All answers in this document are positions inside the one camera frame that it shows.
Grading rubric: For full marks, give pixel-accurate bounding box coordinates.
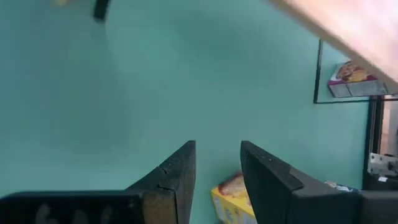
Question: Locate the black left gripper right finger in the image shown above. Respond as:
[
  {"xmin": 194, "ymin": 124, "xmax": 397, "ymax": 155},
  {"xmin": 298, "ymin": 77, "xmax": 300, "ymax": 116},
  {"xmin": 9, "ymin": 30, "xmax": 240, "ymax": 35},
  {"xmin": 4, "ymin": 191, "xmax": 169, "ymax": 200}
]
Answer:
[{"xmin": 239, "ymin": 140, "xmax": 398, "ymax": 224}]

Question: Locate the black frame post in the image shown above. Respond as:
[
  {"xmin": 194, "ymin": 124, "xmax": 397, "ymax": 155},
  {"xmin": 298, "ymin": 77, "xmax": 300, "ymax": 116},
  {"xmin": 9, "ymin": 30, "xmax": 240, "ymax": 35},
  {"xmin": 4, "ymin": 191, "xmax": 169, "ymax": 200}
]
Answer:
[{"xmin": 92, "ymin": 0, "xmax": 112, "ymax": 23}]

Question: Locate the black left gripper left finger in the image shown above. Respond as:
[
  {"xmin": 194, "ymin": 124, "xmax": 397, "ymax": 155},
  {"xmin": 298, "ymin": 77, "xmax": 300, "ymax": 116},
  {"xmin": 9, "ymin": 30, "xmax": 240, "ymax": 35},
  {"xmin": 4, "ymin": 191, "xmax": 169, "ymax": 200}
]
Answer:
[{"xmin": 0, "ymin": 139, "xmax": 197, "ymax": 224}]

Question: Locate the black metal table frame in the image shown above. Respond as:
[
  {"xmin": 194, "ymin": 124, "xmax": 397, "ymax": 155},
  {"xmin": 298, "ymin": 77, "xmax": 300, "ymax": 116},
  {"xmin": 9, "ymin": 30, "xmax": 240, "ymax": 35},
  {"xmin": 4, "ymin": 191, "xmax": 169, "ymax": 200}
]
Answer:
[{"xmin": 362, "ymin": 95, "xmax": 398, "ymax": 191}]

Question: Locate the magenta Raisin Bran cereal box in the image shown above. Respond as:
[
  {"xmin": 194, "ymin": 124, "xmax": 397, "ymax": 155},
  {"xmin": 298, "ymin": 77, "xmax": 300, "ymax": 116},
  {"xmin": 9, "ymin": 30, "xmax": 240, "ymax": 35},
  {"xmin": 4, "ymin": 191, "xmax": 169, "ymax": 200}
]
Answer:
[{"xmin": 326, "ymin": 60, "xmax": 390, "ymax": 99}]

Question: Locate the wooden shelf black metal frame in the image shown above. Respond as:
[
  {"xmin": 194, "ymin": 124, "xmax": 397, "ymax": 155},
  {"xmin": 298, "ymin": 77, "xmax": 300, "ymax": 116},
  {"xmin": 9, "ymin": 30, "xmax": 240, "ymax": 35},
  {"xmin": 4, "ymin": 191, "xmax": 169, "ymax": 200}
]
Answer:
[{"xmin": 267, "ymin": 0, "xmax": 398, "ymax": 105}]

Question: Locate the yellow Corn Pops cereal box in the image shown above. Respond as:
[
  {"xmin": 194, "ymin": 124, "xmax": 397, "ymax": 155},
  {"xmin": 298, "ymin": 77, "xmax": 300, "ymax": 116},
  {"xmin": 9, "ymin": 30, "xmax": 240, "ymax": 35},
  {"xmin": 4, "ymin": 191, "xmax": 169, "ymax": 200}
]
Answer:
[{"xmin": 210, "ymin": 172, "xmax": 258, "ymax": 224}]

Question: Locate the grey metal bracket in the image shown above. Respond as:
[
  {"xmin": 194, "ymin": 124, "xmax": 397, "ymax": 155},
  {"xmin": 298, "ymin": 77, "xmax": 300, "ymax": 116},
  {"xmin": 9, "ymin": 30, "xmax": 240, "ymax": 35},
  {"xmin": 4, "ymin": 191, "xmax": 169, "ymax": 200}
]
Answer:
[{"xmin": 367, "ymin": 151, "xmax": 398, "ymax": 179}]

